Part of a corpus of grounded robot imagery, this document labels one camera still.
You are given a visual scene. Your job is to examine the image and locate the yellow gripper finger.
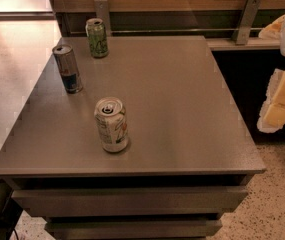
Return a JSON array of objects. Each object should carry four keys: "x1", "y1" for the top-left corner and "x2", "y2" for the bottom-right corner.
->
[
  {"x1": 257, "y1": 69, "x2": 285, "y2": 133},
  {"x1": 258, "y1": 15, "x2": 285, "y2": 40}
]

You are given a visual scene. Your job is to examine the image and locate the white 7up can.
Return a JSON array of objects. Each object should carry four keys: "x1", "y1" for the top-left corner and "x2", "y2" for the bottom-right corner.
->
[{"x1": 94, "y1": 97, "x2": 129, "y2": 153}]

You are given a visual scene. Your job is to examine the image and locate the green soda can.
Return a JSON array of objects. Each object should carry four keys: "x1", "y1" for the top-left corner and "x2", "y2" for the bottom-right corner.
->
[{"x1": 85, "y1": 18, "x2": 109, "y2": 58}]

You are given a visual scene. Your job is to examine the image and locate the blue silver energy drink can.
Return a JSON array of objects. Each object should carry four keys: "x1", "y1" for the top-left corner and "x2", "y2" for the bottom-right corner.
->
[{"x1": 52, "y1": 44, "x2": 82, "y2": 94}]

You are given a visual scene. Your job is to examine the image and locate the upper grey drawer front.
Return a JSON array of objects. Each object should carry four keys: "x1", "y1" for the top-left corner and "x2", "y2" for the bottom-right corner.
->
[{"x1": 13, "y1": 186, "x2": 247, "y2": 217}]

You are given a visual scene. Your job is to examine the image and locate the grey drawer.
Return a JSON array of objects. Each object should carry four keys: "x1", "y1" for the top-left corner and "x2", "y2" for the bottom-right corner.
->
[
  {"x1": 13, "y1": 186, "x2": 247, "y2": 217},
  {"x1": 45, "y1": 220, "x2": 222, "y2": 240}
]

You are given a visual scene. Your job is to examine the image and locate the lower grey drawer front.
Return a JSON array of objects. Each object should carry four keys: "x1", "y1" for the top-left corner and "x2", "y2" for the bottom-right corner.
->
[{"x1": 45, "y1": 220, "x2": 222, "y2": 240}]

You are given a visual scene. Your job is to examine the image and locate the right metal rail bracket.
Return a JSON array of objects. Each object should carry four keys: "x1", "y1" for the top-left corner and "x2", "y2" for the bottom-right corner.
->
[{"x1": 232, "y1": 0, "x2": 261, "y2": 45}]

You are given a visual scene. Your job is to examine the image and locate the metal rail bracket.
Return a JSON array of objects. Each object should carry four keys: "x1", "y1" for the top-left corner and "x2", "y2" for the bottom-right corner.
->
[
  {"x1": 232, "y1": 0, "x2": 261, "y2": 45},
  {"x1": 94, "y1": 0, "x2": 112, "y2": 36}
]

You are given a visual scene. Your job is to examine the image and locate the left metal rail bracket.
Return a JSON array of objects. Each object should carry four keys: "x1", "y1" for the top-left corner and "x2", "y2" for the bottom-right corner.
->
[{"x1": 94, "y1": 0, "x2": 112, "y2": 36}]

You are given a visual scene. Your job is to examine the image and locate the horizontal metal rail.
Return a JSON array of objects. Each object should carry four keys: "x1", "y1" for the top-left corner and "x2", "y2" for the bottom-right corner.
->
[{"x1": 69, "y1": 27, "x2": 264, "y2": 37}]

